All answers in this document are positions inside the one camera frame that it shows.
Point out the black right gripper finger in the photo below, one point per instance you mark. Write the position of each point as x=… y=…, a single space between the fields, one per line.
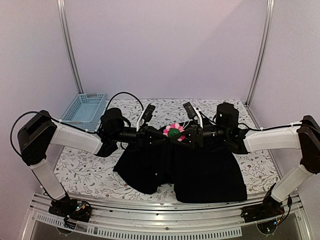
x=187 y=133
x=184 y=143

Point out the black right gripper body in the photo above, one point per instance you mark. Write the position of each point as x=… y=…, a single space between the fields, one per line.
x=197 y=134

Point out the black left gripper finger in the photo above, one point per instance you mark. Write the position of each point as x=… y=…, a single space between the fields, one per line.
x=155 y=133
x=152 y=142

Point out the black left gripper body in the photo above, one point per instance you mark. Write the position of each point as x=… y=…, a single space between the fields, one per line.
x=142 y=136

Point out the pink flower plush brooch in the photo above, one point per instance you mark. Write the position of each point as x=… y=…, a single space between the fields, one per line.
x=174 y=129

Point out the black t-shirt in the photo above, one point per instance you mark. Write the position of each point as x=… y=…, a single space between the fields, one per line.
x=208 y=174

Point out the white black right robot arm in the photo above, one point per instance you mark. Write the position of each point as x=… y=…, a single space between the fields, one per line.
x=303 y=135

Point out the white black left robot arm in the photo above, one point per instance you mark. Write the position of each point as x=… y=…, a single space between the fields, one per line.
x=43 y=130

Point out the light blue plastic basket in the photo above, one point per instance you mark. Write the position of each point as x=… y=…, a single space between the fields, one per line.
x=85 y=110

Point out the floral patterned table mat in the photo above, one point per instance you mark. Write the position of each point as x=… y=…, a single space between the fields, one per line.
x=86 y=174

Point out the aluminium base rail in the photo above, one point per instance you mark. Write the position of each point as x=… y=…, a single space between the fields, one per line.
x=118 y=219

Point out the right aluminium frame post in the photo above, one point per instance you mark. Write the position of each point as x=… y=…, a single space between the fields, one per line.
x=262 y=51

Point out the aluminium frame post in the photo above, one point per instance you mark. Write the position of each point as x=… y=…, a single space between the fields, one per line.
x=262 y=51
x=68 y=45

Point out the left aluminium frame post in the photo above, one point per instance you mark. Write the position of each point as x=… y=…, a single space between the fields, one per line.
x=68 y=45

